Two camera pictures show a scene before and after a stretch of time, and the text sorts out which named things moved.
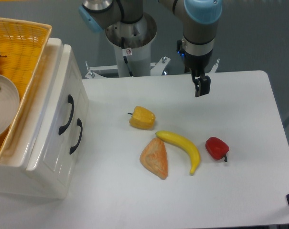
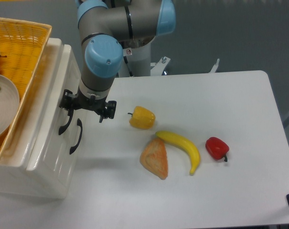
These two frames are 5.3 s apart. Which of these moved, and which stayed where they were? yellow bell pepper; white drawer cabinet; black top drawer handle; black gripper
Moved: black gripper
Stayed: black top drawer handle; yellow bell pepper; white drawer cabinet
